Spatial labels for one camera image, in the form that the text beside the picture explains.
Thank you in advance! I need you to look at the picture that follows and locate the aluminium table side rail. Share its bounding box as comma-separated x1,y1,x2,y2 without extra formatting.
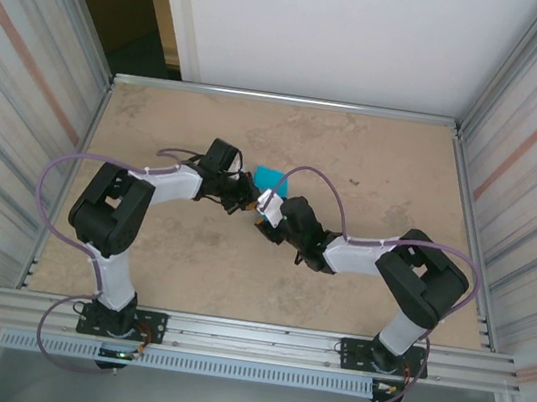
421,127,530,355
21,70,116,299

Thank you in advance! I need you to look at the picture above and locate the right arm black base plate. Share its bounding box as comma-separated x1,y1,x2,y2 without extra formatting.
335,334,432,383

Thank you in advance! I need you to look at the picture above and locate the long aluminium mounting rail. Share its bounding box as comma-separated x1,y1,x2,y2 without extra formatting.
0,277,527,402

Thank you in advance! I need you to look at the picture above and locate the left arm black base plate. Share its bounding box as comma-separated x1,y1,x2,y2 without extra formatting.
75,300,170,347

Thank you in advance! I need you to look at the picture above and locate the blue square paper sheet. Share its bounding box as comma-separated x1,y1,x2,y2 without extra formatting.
250,162,296,201

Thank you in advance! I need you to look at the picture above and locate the aluminium table edge rail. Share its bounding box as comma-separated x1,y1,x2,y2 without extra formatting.
111,67,464,136

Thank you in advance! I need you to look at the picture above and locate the grey slotted cable duct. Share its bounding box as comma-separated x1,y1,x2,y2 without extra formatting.
0,325,377,402

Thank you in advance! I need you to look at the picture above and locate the red and black wire bundle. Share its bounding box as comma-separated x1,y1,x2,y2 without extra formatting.
132,322,155,359
399,362,420,391

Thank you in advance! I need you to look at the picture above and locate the black electronics board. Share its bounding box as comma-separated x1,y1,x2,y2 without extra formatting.
94,342,146,376
368,377,407,402

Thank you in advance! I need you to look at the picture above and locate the beige door frame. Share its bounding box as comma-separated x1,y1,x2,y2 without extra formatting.
118,0,196,82

